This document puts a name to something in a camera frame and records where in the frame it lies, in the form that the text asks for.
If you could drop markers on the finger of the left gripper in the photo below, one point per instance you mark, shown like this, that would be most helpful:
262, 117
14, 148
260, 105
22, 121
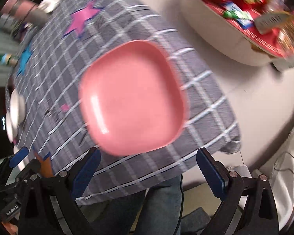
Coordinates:
8, 164
32, 168

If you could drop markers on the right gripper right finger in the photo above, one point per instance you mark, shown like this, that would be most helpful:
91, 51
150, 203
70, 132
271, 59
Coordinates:
224, 186

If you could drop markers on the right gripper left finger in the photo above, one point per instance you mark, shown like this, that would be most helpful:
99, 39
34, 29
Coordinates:
67, 186

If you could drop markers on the white round bowl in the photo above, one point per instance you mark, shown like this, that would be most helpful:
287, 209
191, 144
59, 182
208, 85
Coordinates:
17, 108

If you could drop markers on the pink square plate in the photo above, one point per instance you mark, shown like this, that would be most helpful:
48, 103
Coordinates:
131, 100

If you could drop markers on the white bowl top left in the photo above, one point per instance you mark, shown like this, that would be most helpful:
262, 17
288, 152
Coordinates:
10, 129

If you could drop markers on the grey checked star tablecloth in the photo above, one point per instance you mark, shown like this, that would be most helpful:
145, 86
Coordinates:
79, 32

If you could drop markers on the person's dark trouser legs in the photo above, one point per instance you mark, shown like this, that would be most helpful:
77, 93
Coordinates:
157, 211

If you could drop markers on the pink grey thermos bottle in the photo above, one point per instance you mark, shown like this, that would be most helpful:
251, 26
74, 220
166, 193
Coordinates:
25, 10

